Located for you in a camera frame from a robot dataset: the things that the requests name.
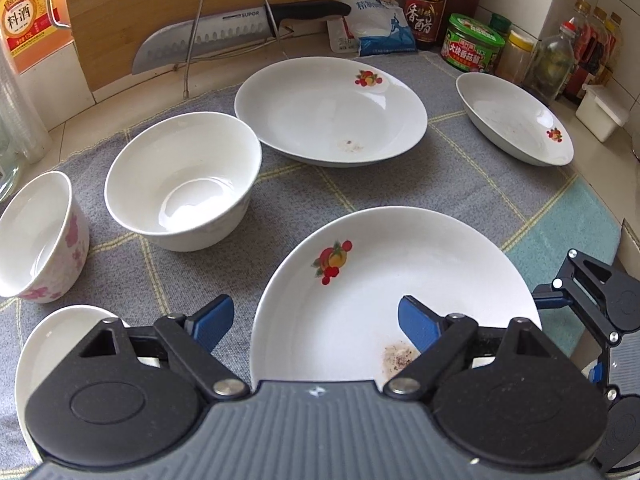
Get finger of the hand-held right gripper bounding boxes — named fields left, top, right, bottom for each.
left=587, top=345, right=618, bottom=403
left=532, top=249, right=621, bottom=346

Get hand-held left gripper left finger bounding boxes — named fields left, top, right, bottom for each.
left=75, top=295, right=251, bottom=402

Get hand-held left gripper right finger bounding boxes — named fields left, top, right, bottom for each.
left=382, top=295, right=556, bottom=402

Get white fruit-print plate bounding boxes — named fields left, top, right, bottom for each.
left=456, top=72, right=575, bottom=167
left=249, top=206, right=543, bottom=393
left=234, top=56, right=428, bottom=168

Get plain white bowl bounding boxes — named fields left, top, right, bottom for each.
left=104, top=111, right=263, bottom=252
left=14, top=305, right=166, bottom=465

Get grey checked cloth mat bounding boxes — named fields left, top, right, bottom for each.
left=0, top=52, right=623, bottom=466

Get white plastic box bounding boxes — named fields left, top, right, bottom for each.
left=575, top=83, right=628, bottom=143

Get white pink-floral bowl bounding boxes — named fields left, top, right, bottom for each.
left=0, top=170, right=91, bottom=304

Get clear red-capped glass bottle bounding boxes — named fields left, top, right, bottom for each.
left=522, top=17, right=575, bottom=106

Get yellow-lidded spice jar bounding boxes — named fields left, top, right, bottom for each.
left=495, top=29, right=535, bottom=85

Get yellow-capped condiment bottle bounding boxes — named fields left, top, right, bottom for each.
left=590, top=6, right=612, bottom=86
left=562, top=0, right=596, bottom=103
left=605, top=11, right=626, bottom=86

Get green-lidded sauce jar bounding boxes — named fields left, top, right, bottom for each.
left=441, top=13, right=506, bottom=75

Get small green-capped jar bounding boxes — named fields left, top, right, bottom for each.
left=487, top=12, right=512, bottom=37

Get white blue salt bag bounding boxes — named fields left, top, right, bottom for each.
left=330, top=0, right=418, bottom=56

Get dark vinegar bottle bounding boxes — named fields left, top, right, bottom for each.
left=406, top=0, right=451, bottom=51

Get bamboo cutting board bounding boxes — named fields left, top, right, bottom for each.
left=50, top=0, right=341, bottom=92

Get orange-label cooking wine bottle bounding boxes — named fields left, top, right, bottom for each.
left=0, top=0, right=68, bottom=76

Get metal wire rack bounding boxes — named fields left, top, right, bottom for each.
left=183, top=0, right=288, bottom=99

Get black-handled kitchen knife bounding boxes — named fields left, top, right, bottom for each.
left=131, top=0, right=352, bottom=76

